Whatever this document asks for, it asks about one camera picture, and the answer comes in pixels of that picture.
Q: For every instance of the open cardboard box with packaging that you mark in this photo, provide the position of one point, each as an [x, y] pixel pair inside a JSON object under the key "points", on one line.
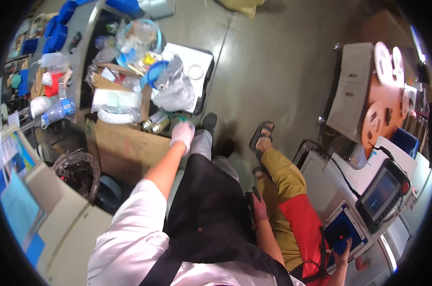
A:
{"points": [[112, 96]]}

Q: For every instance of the red container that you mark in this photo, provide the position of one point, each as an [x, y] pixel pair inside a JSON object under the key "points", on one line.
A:
{"points": [[55, 85]]}

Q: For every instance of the computer monitor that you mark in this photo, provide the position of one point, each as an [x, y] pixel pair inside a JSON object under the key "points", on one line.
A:
{"points": [[17, 200]]}

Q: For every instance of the blue basin with plastic waste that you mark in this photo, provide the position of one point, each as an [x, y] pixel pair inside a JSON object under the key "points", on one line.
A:
{"points": [[139, 41]]}

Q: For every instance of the grey blue round bucket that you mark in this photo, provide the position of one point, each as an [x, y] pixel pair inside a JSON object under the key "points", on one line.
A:
{"points": [[110, 193]]}

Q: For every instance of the white machine table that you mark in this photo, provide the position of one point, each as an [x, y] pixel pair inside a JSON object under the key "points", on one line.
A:
{"points": [[318, 178]]}

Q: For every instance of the white paper sheets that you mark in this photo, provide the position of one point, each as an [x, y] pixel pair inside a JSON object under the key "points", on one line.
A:
{"points": [[359, 175]]}

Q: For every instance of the person's right hand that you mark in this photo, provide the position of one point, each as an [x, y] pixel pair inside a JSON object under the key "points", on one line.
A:
{"points": [[260, 211]]}

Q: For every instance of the black remote control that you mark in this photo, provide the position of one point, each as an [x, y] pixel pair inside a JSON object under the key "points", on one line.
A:
{"points": [[74, 42]]}

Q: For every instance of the person's body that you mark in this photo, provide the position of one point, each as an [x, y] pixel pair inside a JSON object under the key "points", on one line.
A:
{"points": [[137, 228]]}

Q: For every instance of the cluttered grey workbench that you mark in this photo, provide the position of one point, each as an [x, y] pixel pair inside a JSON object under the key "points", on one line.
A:
{"points": [[78, 57]]}

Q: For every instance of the person's legs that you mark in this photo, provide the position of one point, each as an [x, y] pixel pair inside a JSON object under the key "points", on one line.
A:
{"points": [[202, 141]]}

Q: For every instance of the stack of blue trays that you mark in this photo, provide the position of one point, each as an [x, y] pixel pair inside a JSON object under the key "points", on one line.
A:
{"points": [[58, 32]]}

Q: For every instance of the white plastic bag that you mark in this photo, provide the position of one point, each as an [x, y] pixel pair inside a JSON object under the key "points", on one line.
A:
{"points": [[40, 105]]}

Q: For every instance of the blue screen tablet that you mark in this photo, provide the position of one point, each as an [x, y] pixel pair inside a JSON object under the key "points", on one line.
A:
{"points": [[348, 228]]}

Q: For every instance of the person's left hand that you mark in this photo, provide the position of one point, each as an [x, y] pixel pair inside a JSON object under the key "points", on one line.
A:
{"points": [[182, 134]]}

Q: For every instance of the black hand tool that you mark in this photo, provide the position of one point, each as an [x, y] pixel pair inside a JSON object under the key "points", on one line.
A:
{"points": [[251, 200]]}

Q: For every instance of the orange panel with white reels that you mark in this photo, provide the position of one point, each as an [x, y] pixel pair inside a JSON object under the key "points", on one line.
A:
{"points": [[387, 93]]}

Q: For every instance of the small green object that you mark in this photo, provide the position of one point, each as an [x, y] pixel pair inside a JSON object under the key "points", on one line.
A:
{"points": [[182, 118]]}

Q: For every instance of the crumpled clear plastic bags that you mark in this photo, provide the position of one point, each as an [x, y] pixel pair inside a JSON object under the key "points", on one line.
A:
{"points": [[173, 91]]}

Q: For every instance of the large brown cardboard box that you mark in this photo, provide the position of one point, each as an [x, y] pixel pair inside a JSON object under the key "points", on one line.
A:
{"points": [[130, 150]]}

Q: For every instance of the beige cabinet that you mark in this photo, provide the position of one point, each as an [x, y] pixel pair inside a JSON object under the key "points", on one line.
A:
{"points": [[69, 221]]}

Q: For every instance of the yellow bag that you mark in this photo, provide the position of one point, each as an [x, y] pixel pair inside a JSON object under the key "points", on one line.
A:
{"points": [[242, 6]]}

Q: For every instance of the white plastic jug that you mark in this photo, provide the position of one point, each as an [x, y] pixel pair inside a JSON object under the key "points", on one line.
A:
{"points": [[158, 8]]}

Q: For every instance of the black bin with bag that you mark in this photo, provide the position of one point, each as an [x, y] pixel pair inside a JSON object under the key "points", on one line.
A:
{"points": [[76, 171]]}

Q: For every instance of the person's right fingers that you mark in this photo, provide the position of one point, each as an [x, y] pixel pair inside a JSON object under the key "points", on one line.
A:
{"points": [[257, 203]]}

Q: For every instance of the blue plastic container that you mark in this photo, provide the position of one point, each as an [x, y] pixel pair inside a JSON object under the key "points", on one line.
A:
{"points": [[124, 6]]}

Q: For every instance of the blue ribbed folder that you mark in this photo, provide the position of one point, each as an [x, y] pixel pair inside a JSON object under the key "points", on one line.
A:
{"points": [[406, 141]]}

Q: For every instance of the silver spray can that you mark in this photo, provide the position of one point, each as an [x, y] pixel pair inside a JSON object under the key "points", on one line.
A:
{"points": [[161, 124], [149, 122]]}

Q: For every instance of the black handheld control pendant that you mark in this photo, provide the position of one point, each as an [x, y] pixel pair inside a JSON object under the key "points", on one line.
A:
{"points": [[382, 195]]}

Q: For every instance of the white flat board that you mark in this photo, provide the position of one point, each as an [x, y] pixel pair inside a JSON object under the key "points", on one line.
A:
{"points": [[198, 59]]}

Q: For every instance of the person's left fingers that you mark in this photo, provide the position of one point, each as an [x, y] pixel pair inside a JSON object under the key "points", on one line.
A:
{"points": [[185, 127]]}

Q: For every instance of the clear plastic water bottle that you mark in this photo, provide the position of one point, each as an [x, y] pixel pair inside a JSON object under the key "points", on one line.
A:
{"points": [[58, 110]]}

